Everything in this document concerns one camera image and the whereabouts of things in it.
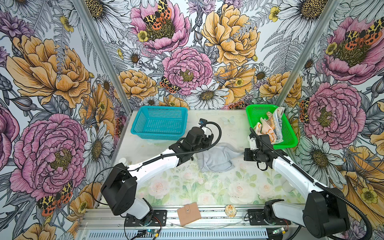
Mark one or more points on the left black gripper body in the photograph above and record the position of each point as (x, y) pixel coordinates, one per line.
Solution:
(204, 144)

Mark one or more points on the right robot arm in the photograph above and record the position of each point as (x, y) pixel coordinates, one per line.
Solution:
(324, 213)

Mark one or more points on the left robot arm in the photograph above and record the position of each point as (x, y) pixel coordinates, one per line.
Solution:
(120, 187)

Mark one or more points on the orange patterned white towel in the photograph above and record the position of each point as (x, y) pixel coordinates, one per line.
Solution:
(265, 126)

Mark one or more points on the teal plastic basket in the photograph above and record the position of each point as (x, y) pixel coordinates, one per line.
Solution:
(160, 123)

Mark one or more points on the striped grey patterned towel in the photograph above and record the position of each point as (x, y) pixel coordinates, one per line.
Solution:
(277, 119)

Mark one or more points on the green plastic basket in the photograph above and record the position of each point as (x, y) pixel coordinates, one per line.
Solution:
(255, 112)

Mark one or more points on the brown leather wallet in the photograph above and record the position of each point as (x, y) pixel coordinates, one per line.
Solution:
(189, 213)

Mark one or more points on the small white bottle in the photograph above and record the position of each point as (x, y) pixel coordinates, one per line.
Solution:
(123, 161)

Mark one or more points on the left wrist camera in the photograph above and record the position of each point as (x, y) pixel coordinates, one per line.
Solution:
(202, 122)

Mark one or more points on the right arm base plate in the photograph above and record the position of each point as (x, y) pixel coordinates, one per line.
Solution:
(258, 217)

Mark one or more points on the aluminium front rail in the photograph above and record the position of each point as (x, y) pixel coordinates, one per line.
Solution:
(214, 224)

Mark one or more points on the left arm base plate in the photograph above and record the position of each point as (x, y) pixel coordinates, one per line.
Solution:
(155, 218)

